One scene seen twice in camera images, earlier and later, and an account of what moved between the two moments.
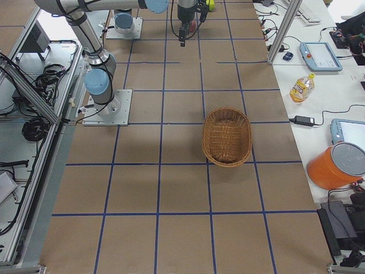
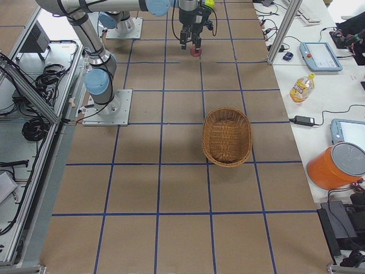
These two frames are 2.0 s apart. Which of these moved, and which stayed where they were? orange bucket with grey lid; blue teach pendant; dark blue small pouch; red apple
Moved: red apple
Stayed: orange bucket with grey lid; dark blue small pouch; blue teach pendant
